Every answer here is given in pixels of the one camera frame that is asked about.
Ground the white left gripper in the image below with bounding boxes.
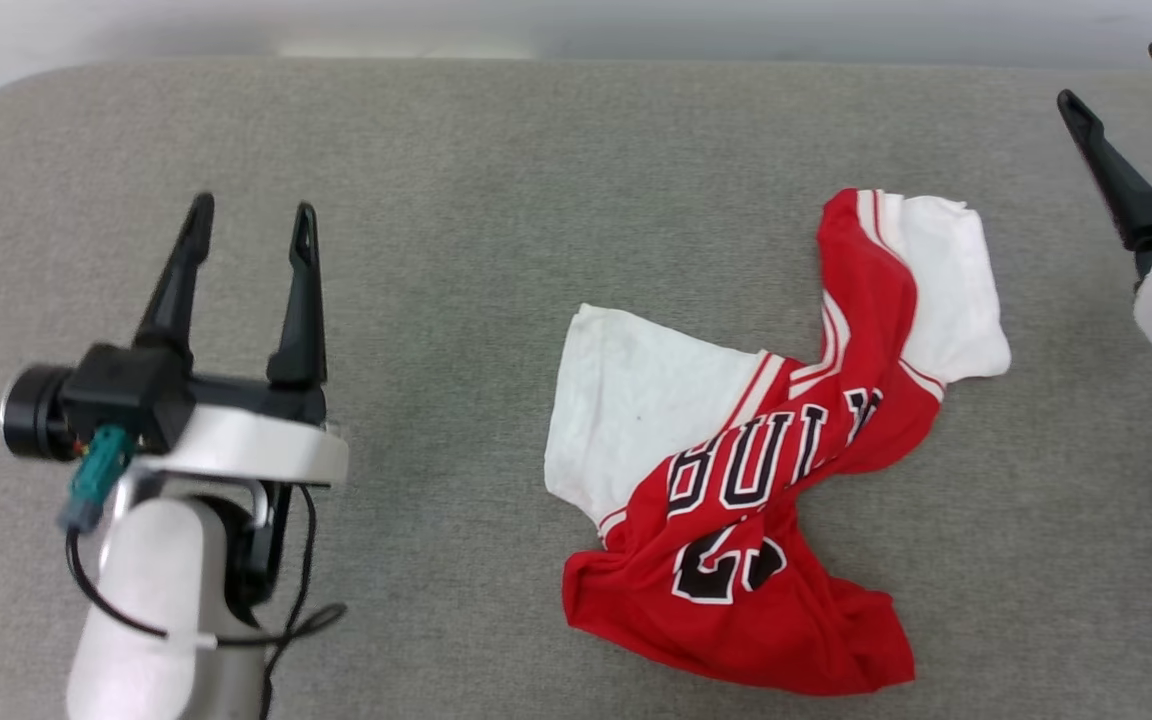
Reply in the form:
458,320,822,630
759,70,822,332
131,193,349,491

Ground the red white basketball jersey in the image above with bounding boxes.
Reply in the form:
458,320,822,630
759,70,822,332
544,188,1013,697

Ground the grey fabric sofa cushion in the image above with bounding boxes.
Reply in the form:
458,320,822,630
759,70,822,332
0,57,1152,720

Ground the teal cable connector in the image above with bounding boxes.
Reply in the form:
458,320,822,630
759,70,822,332
58,425,137,533

